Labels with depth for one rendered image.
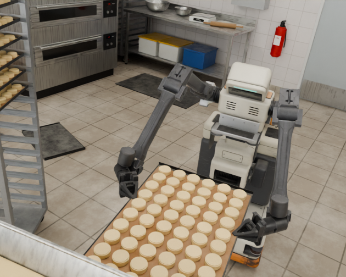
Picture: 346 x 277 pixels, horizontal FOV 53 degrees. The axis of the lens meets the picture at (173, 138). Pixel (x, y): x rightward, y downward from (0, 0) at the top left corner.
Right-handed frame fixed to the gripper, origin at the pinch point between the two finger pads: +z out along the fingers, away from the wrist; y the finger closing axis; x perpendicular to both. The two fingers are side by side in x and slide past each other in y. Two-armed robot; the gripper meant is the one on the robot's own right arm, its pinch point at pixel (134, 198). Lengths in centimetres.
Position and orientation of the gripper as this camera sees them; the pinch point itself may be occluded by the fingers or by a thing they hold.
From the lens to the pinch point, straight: 128.9
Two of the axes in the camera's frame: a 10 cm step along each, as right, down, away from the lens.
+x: 9.2, -1.0, 3.7
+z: 3.7, 4.9, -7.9
